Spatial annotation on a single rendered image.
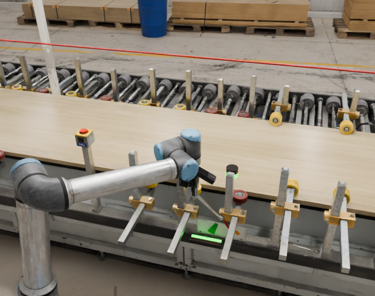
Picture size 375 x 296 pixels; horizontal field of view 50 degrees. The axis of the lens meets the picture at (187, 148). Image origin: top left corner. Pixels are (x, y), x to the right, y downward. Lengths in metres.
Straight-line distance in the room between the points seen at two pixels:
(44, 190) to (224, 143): 1.41
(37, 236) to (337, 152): 1.75
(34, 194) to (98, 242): 1.61
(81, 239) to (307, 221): 1.58
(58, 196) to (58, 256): 1.82
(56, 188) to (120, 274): 1.66
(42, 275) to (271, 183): 1.23
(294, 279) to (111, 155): 1.36
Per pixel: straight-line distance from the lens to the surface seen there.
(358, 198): 2.27
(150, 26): 7.47
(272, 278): 2.75
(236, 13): 7.63
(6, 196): 2.70
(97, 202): 2.36
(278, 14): 7.63
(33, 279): 1.80
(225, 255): 1.89
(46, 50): 3.25
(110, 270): 3.02
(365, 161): 2.57
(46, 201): 1.41
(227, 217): 2.09
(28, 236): 1.65
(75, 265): 3.11
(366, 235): 2.39
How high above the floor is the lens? 2.26
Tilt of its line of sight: 33 degrees down
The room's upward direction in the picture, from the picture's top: 1 degrees counter-clockwise
